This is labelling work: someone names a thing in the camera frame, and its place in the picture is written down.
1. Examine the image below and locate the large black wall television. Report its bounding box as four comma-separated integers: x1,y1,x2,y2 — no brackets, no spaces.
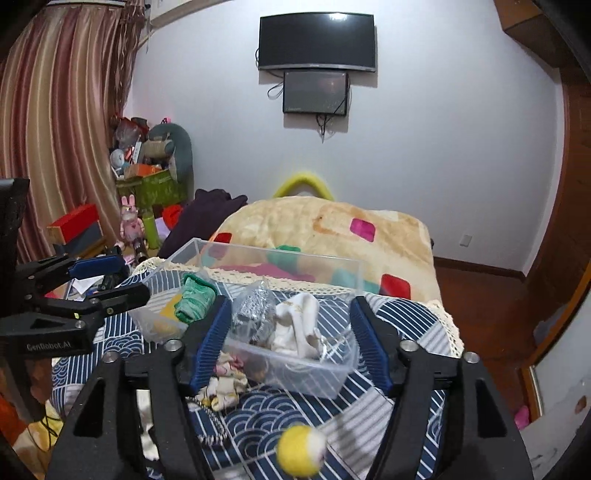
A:
257,13,377,73

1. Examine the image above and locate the grey plush toy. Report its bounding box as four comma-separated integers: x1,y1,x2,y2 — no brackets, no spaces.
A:
141,121,195,190

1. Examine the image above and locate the silver crinkled bag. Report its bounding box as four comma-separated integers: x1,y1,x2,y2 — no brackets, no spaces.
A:
231,279,278,344

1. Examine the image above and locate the yellow-green padded arch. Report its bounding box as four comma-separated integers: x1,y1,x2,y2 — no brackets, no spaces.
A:
271,172,335,201

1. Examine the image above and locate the green sock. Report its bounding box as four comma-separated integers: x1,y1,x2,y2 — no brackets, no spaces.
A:
174,272,218,324

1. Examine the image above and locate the pink bunny toy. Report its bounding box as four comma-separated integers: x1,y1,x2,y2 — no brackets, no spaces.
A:
117,195,146,247

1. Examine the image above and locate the striped brown curtain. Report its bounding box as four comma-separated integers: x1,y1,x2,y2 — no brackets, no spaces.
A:
0,0,148,264

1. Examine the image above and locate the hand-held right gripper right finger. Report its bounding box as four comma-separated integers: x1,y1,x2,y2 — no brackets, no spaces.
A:
348,295,536,480

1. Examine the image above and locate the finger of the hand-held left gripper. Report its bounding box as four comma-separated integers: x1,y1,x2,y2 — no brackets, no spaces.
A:
34,282,151,330
16,246,127,296

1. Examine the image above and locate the green bottle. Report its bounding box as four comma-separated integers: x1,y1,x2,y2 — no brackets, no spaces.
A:
142,210,160,247

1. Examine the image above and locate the floral patterned sock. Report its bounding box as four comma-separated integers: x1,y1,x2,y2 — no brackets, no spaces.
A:
196,351,250,411

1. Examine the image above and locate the beige blanket with coloured squares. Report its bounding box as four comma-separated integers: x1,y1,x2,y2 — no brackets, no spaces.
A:
208,196,439,305

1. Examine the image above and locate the black chair back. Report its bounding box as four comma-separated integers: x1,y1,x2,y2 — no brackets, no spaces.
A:
0,178,31,278

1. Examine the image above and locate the yellow felt ball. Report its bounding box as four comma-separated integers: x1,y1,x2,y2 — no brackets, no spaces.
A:
276,425,328,476

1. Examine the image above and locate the green cardboard box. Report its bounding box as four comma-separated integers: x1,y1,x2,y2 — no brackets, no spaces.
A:
115,168,188,208

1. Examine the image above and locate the pile of assorted clutter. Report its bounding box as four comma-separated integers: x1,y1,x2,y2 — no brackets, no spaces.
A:
108,115,153,181

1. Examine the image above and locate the dark purple cloth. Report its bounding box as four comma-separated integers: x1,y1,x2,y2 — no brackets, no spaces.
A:
159,188,249,257

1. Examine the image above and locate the yellow cloth item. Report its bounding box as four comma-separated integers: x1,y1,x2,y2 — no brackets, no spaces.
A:
159,295,185,333

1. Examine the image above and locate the red box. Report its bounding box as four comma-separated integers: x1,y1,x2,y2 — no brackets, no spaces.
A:
46,204,100,243

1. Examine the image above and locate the brown wooden wardrobe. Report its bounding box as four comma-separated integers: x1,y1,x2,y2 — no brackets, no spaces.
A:
494,0,591,416

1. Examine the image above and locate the clear plastic storage box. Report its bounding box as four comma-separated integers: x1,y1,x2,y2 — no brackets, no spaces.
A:
128,237,365,400

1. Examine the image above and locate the small black wall monitor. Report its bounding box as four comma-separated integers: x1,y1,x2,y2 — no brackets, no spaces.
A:
283,69,350,116

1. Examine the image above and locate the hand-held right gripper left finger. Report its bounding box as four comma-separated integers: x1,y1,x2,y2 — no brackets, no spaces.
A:
50,295,232,480

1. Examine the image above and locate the grey box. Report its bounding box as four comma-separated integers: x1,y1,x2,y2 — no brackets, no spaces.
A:
62,222,105,254

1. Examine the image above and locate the white sock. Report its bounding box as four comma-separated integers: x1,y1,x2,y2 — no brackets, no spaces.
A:
270,293,326,358

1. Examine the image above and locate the navy wave patterned cloth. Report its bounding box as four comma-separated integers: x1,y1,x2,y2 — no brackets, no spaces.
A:
51,268,458,480

